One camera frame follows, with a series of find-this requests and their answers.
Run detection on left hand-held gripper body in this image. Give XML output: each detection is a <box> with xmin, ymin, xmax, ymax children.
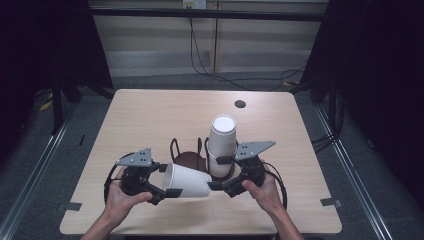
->
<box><xmin>114</xmin><ymin>147</ymin><xmax>162</xmax><ymax>206</ymax></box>

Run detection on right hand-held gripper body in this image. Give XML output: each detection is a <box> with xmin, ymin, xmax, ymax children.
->
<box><xmin>223</xmin><ymin>140</ymin><xmax>277</xmax><ymax>199</ymax></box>

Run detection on single white paper cup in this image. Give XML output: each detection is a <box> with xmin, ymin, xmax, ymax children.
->
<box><xmin>161</xmin><ymin>162</ymin><xmax>213</xmax><ymax>199</ymax></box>

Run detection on stack of white paper cups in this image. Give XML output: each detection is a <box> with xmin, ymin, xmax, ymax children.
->
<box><xmin>206</xmin><ymin>114</ymin><xmax>238</xmax><ymax>179</ymax></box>

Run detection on dark brown cup holder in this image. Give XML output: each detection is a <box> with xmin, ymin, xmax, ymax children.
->
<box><xmin>169</xmin><ymin>136</ymin><xmax>243</xmax><ymax>183</ymax></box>

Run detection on person's right hand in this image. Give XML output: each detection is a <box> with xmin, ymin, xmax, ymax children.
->
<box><xmin>241</xmin><ymin>169</ymin><xmax>285</xmax><ymax>215</ymax></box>

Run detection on person's left hand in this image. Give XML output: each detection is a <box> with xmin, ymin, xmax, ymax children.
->
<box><xmin>104</xmin><ymin>166</ymin><xmax>154</xmax><ymax>219</ymax></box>

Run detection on grey tape strip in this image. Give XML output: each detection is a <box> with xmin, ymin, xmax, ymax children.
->
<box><xmin>319</xmin><ymin>197</ymin><xmax>344</xmax><ymax>209</ymax></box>
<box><xmin>56</xmin><ymin>201</ymin><xmax>83</xmax><ymax>213</ymax></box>

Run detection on black metal stand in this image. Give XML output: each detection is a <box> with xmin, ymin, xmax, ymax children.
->
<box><xmin>50</xmin><ymin>74</ymin><xmax>65</xmax><ymax>136</ymax></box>

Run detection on black curtain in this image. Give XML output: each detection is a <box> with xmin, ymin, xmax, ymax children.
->
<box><xmin>0</xmin><ymin>0</ymin><xmax>115</xmax><ymax>161</ymax></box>
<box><xmin>298</xmin><ymin>0</ymin><xmax>424</xmax><ymax>211</ymax></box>

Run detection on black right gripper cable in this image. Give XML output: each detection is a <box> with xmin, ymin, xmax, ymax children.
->
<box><xmin>260</xmin><ymin>161</ymin><xmax>289</xmax><ymax>211</ymax></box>

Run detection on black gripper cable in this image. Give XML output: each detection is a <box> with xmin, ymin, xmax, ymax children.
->
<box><xmin>103</xmin><ymin>152</ymin><xmax>135</xmax><ymax>205</ymax></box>
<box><xmin>260</xmin><ymin>161</ymin><xmax>289</xmax><ymax>211</ymax></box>

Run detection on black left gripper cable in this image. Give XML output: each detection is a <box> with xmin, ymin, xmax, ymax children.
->
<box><xmin>103</xmin><ymin>152</ymin><xmax>135</xmax><ymax>205</ymax></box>

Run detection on black floor cables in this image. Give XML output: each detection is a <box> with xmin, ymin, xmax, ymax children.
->
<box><xmin>310</xmin><ymin>88</ymin><xmax>345</xmax><ymax>155</ymax></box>

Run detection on black wall cable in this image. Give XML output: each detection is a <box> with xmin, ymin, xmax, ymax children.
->
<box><xmin>188</xmin><ymin>16</ymin><xmax>308</xmax><ymax>92</ymax></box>

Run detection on metal floor rail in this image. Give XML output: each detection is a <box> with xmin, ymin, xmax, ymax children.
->
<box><xmin>314</xmin><ymin>103</ymin><xmax>396</xmax><ymax>240</ymax></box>
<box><xmin>0</xmin><ymin>102</ymin><xmax>80</xmax><ymax>240</ymax></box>

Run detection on black horizontal frame bar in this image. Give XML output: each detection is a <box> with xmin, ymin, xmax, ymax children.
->
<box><xmin>89</xmin><ymin>7</ymin><xmax>330</xmax><ymax>23</ymax></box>

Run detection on white wall outlet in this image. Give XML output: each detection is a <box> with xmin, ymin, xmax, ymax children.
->
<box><xmin>182</xmin><ymin>0</ymin><xmax>208</xmax><ymax>11</ymax></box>

